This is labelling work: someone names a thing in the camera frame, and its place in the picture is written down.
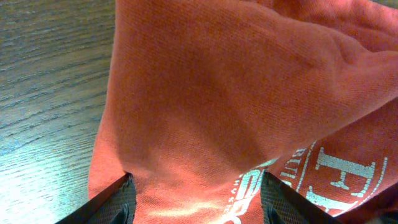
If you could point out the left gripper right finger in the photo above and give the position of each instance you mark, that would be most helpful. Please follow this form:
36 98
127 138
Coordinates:
283 205

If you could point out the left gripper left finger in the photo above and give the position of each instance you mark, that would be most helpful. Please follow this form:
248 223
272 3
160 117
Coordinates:
114 205

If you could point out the red printed t-shirt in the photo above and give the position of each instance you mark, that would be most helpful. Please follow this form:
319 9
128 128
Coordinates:
204 97

